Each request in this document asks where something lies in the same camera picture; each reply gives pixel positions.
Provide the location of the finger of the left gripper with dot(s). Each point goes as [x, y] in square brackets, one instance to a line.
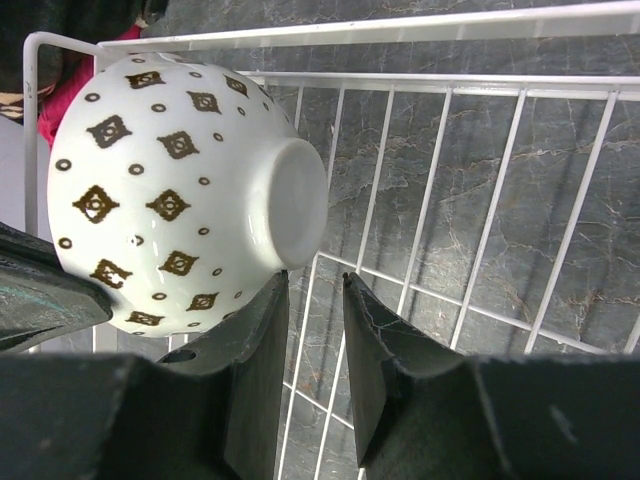
[39, 300]

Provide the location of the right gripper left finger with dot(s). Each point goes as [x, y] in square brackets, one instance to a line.
[241, 364]

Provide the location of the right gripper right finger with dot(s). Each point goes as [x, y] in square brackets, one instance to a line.
[387, 357]

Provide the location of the red patterned bowl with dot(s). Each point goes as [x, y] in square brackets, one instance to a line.
[180, 189]

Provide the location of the white wire dish rack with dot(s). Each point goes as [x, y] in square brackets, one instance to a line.
[494, 225]

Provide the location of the red cloth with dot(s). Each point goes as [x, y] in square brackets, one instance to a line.
[56, 68]

